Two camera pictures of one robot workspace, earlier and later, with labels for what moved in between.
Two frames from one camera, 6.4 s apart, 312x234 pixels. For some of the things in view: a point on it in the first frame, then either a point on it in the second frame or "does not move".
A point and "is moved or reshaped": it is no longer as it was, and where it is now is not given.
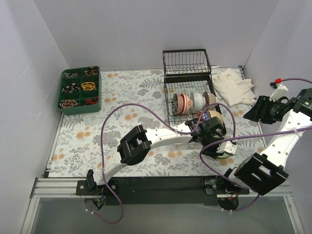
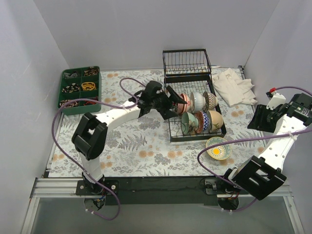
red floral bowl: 183,104 does not move
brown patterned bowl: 210,99 does not move
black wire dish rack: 189,94 does not move
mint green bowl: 224,156 is moved or reshaped
